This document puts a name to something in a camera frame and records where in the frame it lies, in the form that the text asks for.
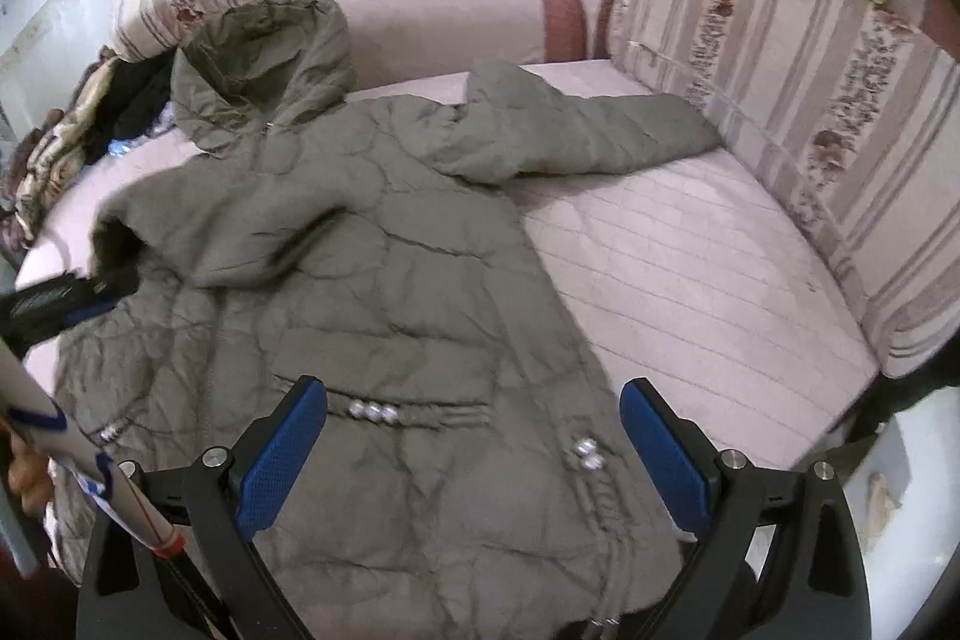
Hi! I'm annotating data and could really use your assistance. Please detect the olive green quilted hooded coat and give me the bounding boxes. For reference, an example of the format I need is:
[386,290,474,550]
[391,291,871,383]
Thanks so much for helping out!
[55,0,719,638]

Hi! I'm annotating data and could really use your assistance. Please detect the person's hand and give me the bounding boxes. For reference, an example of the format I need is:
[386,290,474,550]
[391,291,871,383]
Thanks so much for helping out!
[2,427,53,518]

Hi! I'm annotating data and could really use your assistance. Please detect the beige brown patterned blanket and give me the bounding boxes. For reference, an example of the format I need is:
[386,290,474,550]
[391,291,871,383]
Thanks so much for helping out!
[2,47,119,265]

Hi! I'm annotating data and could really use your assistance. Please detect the pink quilted sofa seat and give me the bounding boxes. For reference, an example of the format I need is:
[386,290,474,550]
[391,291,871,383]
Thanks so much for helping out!
[21,60,877,468]

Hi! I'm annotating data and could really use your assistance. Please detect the black garment pile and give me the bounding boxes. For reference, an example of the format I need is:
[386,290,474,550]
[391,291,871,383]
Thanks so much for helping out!
[83,50,176,164]

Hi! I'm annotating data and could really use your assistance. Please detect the striped floral side cushion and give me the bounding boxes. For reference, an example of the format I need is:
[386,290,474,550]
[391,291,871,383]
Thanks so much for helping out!
[607,0,958,378]

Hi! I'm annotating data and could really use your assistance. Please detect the pink cylindrical bolster cushion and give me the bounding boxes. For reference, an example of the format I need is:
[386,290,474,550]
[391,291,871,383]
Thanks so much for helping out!
[335,0,587,89]

